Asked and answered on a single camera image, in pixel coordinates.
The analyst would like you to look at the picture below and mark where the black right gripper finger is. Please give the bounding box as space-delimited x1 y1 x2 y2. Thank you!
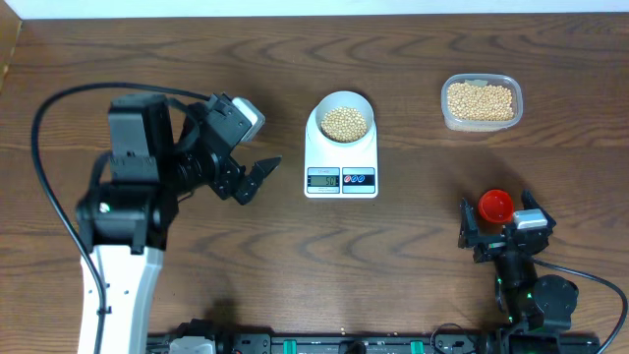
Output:
521 189 556 229
458 199 480 249

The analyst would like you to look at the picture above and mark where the red plastic measuring scoop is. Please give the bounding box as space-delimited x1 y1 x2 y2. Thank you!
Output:
478 189 514 224

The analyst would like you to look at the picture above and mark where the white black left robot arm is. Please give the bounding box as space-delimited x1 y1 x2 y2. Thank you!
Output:
76 93 281 353

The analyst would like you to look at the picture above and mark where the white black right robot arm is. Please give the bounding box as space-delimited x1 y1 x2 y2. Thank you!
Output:
458 190 600 354

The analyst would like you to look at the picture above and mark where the white digital kitchen scale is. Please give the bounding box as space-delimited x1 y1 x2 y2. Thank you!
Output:
304 110 378 199

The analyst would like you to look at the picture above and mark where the grey round bowl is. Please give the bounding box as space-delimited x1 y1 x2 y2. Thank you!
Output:
314 90 375 145

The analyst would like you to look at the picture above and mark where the clear plastic container of soybeans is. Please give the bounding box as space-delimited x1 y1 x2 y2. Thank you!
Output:
441 74 524 133

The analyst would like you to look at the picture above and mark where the black left camera cable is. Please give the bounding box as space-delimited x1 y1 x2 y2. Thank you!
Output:
29 81 212 354

